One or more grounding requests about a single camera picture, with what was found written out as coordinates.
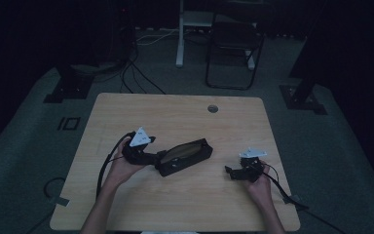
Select person's right hand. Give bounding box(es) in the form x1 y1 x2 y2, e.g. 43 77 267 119
244 160 273 210

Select black folding chair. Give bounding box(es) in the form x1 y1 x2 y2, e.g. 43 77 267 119
205 18 266 92

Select white desk frame leg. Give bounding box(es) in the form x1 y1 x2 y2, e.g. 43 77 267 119
174 0 216 69

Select person's left hand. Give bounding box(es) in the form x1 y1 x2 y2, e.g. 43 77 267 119
108 139 146 188

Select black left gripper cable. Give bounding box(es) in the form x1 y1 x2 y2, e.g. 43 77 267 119
94 131 136 200

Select black stand base plate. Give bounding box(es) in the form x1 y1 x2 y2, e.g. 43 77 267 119
43 63 95 104
279 83 328 116

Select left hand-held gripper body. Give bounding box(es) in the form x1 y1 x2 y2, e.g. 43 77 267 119
122 126 159 166

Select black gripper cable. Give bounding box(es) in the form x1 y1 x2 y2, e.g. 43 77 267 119
94 131 136 200
261 163 350 234

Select white floor cable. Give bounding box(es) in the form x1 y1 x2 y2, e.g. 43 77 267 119
135 28 180 47

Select black mesh pencil case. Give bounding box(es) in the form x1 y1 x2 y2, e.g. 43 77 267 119
154 137 214 177

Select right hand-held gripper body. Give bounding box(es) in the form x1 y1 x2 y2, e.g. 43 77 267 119
235 147 269 183

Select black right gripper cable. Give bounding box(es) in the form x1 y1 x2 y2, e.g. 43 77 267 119
261 163 350 234

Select black floor cables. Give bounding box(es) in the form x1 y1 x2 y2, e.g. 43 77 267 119
119 48 168 96

